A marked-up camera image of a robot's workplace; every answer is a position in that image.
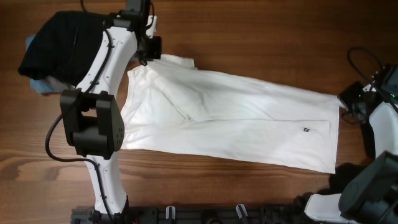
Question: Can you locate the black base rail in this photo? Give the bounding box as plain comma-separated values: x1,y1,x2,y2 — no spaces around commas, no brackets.
70,203,312,224

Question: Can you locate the dark object at right edge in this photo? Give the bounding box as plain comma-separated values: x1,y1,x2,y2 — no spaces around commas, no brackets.
318,163,366,195

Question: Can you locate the black folded garment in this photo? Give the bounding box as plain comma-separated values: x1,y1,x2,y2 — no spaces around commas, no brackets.
18,11,106,86

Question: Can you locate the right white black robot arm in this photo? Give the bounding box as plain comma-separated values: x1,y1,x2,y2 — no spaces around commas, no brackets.
303,82,397,224

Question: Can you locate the grey folded garment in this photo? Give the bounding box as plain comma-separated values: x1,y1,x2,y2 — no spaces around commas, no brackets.
46,77,74,93

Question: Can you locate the white t-shirt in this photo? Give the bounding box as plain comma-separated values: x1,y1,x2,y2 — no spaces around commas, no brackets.
121,55,340,174

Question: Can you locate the light blue folded cloth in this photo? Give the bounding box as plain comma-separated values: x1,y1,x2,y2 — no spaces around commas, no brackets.
25,34,62,95

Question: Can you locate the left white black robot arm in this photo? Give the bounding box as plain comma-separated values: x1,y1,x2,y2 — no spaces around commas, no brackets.
58,14,161,223

